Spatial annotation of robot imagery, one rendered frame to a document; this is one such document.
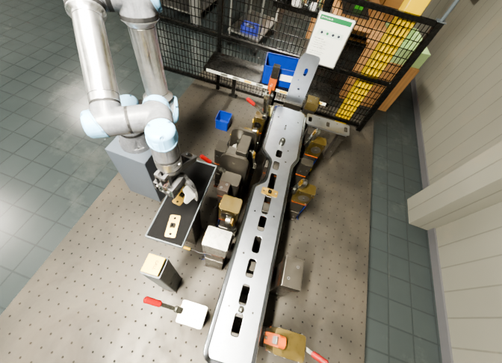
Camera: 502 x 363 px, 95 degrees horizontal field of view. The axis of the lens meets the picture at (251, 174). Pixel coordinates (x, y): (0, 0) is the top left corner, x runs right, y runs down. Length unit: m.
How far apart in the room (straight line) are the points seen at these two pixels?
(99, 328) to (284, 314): 0.85
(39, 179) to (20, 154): 0.37
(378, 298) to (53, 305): 2.20
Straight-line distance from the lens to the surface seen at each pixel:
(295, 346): 0.99
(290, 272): 1.04
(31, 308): 1.53
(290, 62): 1.80
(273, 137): 1.39
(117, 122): 0.70
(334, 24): 1.72
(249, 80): 1.71
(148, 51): 0.94
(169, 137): 0.60
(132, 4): 0.89
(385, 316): 2.44
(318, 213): 1.56
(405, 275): 2.65
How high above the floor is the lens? 2.01
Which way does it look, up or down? 57 degrees down
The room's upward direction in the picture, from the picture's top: 15 degrees clockwise
